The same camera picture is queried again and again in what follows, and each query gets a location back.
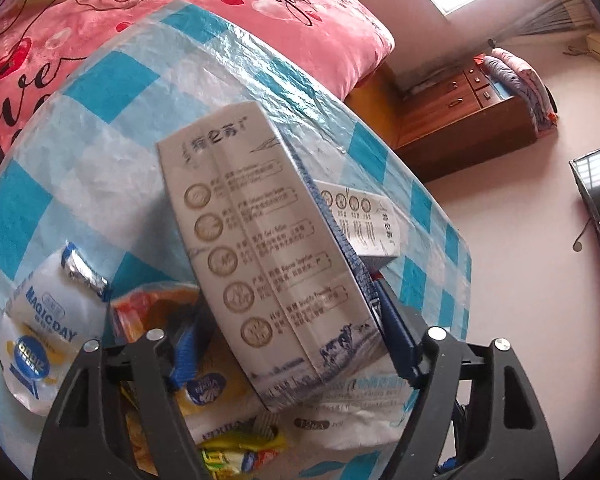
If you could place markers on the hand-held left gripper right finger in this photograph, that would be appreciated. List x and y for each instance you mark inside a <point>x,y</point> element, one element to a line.
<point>397,340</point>

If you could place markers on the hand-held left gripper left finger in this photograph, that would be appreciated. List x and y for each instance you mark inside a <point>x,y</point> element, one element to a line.
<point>185,360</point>

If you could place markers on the white tissue pack wrapper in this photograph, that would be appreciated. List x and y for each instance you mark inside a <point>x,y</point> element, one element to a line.
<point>350,410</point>

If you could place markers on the large white milk carton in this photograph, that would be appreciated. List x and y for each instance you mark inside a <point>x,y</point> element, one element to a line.
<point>260,260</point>

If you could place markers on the orange bread wrapper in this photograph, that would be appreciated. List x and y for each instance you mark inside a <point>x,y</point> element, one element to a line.
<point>145,310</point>

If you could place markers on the yellow green snack wrapper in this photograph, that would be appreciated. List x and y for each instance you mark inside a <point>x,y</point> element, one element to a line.
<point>240,452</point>

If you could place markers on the small white milk carton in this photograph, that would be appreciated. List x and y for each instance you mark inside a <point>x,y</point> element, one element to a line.
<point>370,220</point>

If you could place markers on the white yogurt pouch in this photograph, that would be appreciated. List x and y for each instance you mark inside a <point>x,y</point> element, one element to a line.
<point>45,310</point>

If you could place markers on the blue checked plastic tablecloth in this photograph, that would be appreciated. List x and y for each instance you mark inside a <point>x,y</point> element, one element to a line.
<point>130,150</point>

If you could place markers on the wooden dresser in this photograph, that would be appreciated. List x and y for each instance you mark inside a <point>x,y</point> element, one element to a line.
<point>455,115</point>

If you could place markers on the folded quilts stack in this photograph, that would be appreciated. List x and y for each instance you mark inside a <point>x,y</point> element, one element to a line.
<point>520,80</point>

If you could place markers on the pink printed blanket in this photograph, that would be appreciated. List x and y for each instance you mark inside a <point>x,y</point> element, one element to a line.
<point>290,25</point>

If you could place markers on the grey striped curtain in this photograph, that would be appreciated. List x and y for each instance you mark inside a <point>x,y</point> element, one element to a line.
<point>545,15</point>

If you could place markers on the wooden bed frame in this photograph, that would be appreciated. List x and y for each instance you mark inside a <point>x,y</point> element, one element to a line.
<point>372,105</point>

